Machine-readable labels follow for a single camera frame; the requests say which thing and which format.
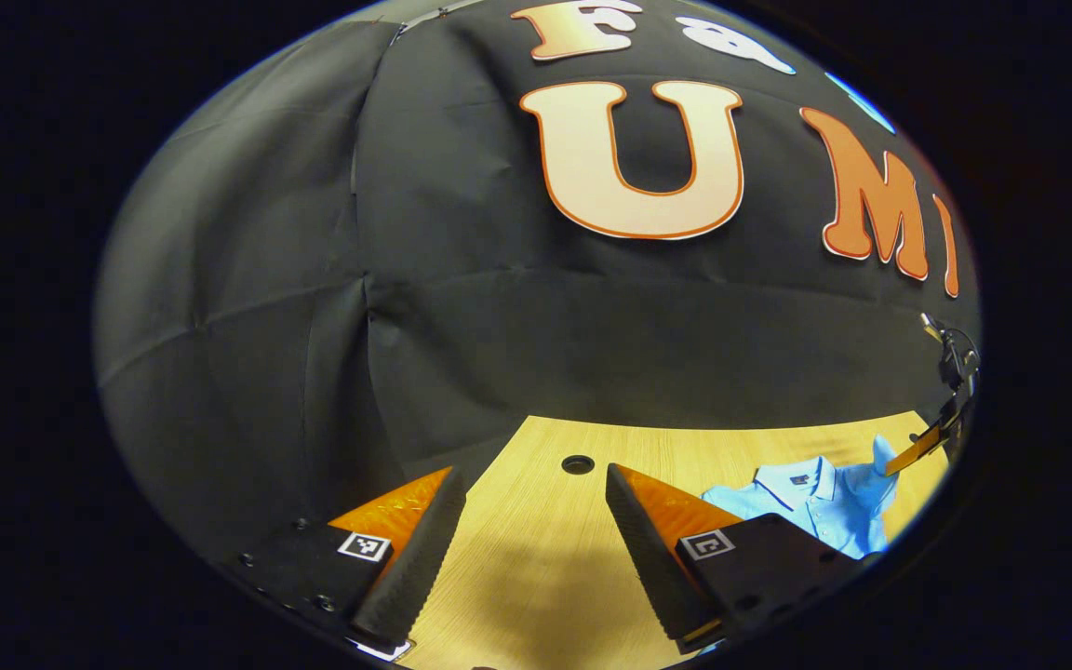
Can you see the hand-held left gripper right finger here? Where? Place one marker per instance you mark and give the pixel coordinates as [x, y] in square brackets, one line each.
[652, 558]

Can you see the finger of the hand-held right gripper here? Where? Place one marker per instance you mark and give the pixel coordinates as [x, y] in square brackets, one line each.
[917, 451]

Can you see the black backdrop cloth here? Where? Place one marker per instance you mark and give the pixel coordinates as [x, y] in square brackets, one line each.
[499, 326]

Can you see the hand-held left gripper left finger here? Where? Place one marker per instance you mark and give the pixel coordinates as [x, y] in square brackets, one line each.
[415, 558]

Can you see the light blue T-shirt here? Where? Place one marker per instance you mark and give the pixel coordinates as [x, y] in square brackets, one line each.
[824, 507]

